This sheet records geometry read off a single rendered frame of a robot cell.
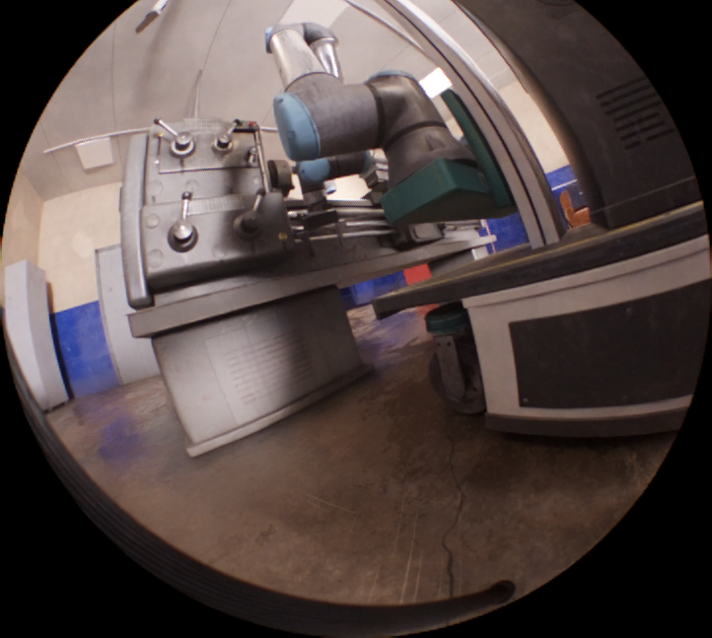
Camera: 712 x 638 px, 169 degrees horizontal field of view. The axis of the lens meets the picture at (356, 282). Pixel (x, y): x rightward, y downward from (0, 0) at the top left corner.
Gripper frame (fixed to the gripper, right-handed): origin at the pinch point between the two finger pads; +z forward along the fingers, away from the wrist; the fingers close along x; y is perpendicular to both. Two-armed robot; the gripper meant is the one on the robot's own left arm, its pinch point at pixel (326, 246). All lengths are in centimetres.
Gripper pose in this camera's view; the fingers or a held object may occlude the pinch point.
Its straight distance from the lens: 94.5
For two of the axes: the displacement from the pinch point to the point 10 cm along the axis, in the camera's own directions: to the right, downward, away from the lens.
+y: -5.3, -2.2, 8.2
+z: 2.0, 9.0, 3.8
